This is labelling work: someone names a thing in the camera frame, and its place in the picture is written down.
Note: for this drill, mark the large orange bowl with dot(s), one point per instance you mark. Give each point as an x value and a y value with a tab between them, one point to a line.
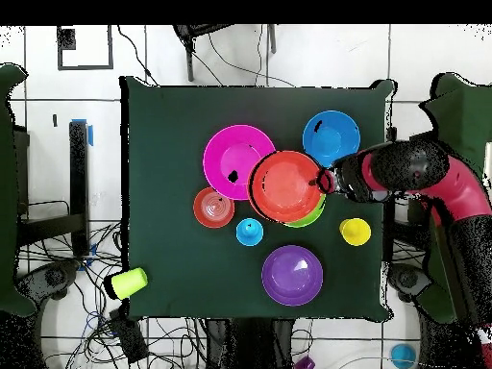
284	186

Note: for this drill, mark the green bowl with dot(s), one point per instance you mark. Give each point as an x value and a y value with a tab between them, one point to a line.
311	215

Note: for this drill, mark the large light blue bowl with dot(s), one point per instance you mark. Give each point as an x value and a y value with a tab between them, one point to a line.
332	144

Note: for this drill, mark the yellow cup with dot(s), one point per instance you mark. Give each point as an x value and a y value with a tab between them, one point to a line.
355	231

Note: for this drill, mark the light blue cup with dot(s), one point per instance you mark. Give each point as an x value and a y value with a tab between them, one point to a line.
251	235

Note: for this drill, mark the large pink bowl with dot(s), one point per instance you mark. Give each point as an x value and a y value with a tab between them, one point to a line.
230	153

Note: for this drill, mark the purple bowl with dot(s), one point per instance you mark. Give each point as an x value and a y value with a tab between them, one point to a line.
292	275

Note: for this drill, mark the small orange bowl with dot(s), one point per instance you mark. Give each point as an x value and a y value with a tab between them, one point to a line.
213	207

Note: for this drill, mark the dark green table cloth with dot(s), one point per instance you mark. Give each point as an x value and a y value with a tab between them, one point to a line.
230	100

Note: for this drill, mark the green cloth side table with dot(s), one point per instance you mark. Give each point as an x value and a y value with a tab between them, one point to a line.
461	111
7	192

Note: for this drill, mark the small purple object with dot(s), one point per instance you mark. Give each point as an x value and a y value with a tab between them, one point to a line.
305	363

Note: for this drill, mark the light blue round object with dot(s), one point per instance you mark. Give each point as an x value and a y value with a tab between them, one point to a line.
403	355

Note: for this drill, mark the light green cup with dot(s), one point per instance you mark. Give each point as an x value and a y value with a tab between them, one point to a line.
128	283

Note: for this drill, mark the blue tape strip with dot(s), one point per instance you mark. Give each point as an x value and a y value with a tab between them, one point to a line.
90	135

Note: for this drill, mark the black rectangular box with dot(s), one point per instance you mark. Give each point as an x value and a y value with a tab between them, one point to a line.
128	336

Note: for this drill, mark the black camera tripod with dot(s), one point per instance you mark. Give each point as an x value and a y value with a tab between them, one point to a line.
190	61

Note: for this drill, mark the black metal frame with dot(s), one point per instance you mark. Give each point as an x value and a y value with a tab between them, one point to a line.
79	184

